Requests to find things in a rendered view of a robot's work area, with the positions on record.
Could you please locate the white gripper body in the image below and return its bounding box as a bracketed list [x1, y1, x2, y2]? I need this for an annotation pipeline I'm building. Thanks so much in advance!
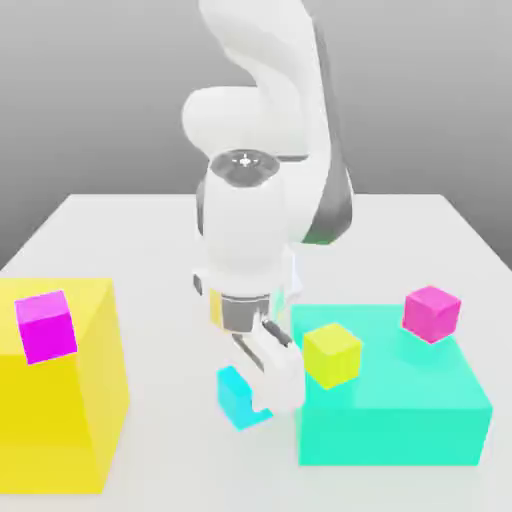
[232, 328, 307, 416]

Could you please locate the small cyan cube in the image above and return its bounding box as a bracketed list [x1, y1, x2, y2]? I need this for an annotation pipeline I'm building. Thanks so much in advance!
[216, 364, 275, 432]

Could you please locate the small yellow cube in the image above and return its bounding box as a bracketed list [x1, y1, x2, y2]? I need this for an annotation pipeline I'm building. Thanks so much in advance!
[302, 322, 364, 391]

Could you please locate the small magenta cube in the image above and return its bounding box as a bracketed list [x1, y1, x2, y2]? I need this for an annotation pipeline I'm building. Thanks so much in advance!
[13, 289, 79, 366]
[401, 284, 463, 345]

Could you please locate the large turquoise box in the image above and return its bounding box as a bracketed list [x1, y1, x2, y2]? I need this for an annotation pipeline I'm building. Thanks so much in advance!
[289, 303, 494, 468]

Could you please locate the large yellow box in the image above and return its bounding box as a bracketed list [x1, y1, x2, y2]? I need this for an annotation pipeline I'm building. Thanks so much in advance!
[0, 277, 131, 496]

